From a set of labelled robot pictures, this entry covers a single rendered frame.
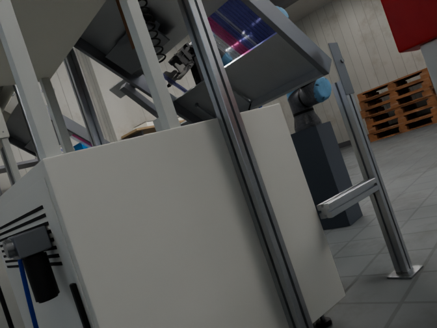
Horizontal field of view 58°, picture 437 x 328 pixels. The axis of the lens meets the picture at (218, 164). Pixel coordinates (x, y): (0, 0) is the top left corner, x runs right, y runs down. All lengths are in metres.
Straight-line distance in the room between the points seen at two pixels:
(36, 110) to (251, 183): 0.47
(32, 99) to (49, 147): 0.09
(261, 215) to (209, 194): 0.13
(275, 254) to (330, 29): 9.13
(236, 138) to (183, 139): 0.12
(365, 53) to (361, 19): 0.72
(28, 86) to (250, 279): 0.60
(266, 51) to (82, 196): 0.85
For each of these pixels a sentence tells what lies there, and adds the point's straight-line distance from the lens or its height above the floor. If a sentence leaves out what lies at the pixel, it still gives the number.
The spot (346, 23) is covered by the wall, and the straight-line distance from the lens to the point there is 9.79.
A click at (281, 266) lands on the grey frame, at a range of 0.95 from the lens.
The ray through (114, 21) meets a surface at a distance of 1.52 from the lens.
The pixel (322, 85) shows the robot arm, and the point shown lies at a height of 0.73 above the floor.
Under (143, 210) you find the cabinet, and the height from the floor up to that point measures 0.47.
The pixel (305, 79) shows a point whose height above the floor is 0.69.
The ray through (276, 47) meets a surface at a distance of 1.36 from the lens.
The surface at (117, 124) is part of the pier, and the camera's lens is 5.77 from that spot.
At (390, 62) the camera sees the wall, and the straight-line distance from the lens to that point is 9.42.
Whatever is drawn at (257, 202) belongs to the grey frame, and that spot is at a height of 0.40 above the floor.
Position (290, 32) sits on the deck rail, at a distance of 1.27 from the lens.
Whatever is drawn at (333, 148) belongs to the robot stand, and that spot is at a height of 0.40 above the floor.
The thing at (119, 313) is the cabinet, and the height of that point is 0.32.
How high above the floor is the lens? 0.51
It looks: 1 degrees up
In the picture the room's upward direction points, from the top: 19 degrees counter-clockwise
